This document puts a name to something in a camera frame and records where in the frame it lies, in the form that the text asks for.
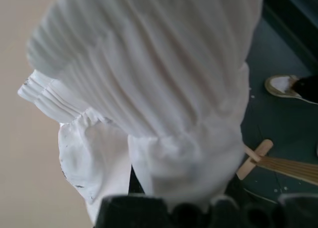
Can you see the white shorts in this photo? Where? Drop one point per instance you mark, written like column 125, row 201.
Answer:
column 149, row 76

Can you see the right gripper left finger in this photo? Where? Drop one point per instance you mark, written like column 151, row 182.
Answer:
column 131, row 213

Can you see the white sneaker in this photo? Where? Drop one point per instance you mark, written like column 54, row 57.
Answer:
column 278, row 85

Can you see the black trouser leg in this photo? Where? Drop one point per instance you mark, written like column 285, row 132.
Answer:
column 308, row 87

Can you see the wooden clothes rack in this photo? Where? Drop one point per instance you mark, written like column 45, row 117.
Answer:
column 285, row 167

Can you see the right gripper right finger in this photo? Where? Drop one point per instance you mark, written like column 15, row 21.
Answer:
column 300, row 211

